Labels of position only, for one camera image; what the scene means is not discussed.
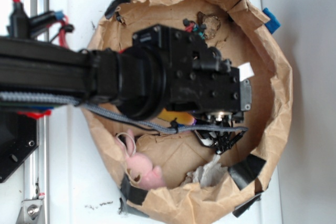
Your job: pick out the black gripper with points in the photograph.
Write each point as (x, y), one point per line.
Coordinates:
(194, 77)

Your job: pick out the yellow green sponge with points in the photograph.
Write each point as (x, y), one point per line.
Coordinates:
(183, 118)

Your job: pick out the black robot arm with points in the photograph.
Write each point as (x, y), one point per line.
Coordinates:
(126, 79)

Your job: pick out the blue tape piece right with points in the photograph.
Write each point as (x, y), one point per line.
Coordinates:
(273, 24)

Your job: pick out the brown rock lump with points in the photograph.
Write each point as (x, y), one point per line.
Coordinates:
(209, 24)

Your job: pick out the crumpled white tissue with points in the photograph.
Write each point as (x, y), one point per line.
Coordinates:
(207, 175)

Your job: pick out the brown paper bag bin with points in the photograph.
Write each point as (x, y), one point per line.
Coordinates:
(242, 37)

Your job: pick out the pink plush bunny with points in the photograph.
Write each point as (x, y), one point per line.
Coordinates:
(139, 166)

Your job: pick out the white plastic tray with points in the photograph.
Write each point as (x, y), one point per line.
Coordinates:
(80, 188)

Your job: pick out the aluminium frame rail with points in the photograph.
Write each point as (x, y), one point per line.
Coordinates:
(36, 179)

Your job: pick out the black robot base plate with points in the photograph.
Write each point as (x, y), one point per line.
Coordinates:
(18, 141)

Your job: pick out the metal corner bracket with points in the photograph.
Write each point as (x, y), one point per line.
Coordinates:
(31, 212)

